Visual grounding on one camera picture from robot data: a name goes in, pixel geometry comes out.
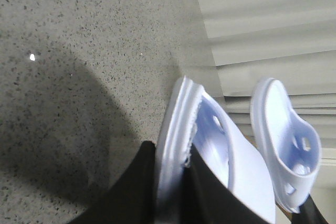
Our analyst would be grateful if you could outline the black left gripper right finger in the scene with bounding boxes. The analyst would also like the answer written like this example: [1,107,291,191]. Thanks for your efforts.
[182,144,270,223]

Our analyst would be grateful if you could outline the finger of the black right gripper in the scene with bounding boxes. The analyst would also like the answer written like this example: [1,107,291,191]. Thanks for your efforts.
[291,195,328,224]

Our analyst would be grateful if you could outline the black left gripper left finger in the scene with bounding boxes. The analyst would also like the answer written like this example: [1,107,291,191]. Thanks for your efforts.
[70,141,155,223]

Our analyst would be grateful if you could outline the light blue slipper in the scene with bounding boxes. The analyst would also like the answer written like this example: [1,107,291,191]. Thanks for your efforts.
[250,78,322,214]
[154,77,276,223]

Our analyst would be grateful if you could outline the pale grey-green curtain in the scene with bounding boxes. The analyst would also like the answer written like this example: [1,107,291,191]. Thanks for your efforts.
[198,0,335,223]

